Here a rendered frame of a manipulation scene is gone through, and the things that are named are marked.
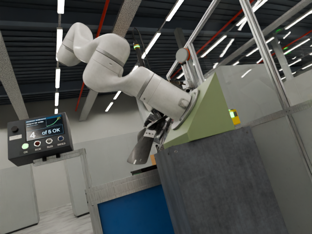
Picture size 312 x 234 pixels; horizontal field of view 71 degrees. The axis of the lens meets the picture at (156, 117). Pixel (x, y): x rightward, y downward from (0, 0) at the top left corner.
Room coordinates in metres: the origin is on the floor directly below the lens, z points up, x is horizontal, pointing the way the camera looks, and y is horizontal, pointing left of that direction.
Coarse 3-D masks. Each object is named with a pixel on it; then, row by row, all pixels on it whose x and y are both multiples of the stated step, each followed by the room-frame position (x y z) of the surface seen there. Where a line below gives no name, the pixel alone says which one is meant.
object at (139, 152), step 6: (144, 138) 1.63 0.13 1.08; (150, 138) 1.60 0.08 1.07; (138, 144) 1.63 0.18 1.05; (144, 144) 1.60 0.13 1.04; (150, 144) 1.58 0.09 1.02; (132, 150) 1.64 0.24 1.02; (138, 150) 1.59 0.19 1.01; (144, 150) 1.57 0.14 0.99; (132, 156) 1.61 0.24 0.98; (138, 156) 1.57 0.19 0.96; (144, 156) 1.54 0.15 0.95; (132, 162) 1.58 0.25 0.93; (138, 162) 1.53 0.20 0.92; (144, 162) 1.50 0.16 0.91
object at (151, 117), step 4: (148, 116) 1.69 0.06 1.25; (152, 116) 1.62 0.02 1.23; (148, 120) 1.60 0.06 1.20; (152, 120) 1.61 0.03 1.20; (164, 120) 1.64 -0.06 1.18; (144, 124) 1.62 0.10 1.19; (152, 124) 1.62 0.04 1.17; (160, 124) 1.63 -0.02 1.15; (148, 128) 1.65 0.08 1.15; (152, 128) 1.63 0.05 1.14; (156, 128) 1.65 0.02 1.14; (160, 128) 1.62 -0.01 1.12; (156, 132) 1.64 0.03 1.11
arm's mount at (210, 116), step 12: (204, 84) 0.80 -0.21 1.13; (216, 84) 0.74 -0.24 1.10; (204, 96) 0.72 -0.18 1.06; (216, 96) 0.74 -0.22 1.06; (204, 108) 0.72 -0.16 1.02; (216, 108) 0.73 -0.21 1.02; (192, 120) 0.70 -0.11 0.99; (204, 120) 0.71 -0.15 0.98; (216, 120) 0.73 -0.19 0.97; (228, 120) 0.74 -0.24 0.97; (180, 132) 0.77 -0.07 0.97; (192, 132) 0.70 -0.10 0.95; (204, 132) 0.71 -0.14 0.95; (216, 132) 0.72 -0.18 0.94; (168, 144) 0.88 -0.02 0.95
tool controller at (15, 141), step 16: (64, 112) 1.04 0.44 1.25; (16, 128) 0.96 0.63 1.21; (32, 128) 0.98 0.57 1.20; (48, 128) 1.00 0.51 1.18; (64, 128) 1.02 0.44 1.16; (16, 144) 0.95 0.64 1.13; (32, 144) 0.96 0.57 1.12; (48, 144) 0.98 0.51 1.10; (64, 144) 0.99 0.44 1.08; (16, 160) 0.96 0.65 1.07; (32, 160) 1.01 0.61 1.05
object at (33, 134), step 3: (27, 132) 0.97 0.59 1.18; (30, 132) 0.98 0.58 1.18; (33, 132) 0.98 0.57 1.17; (36, 132) 0.98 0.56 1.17; (27, 135) 0.97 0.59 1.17; (30, 135) 0.97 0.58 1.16; (33, 135) 0.98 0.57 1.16; (36, 135) 0.98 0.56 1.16; (27, 138) 0.97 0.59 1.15; (30, 138) 0.97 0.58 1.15; (33, 138) 0.97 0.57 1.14; (36, 138) 0.97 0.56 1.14
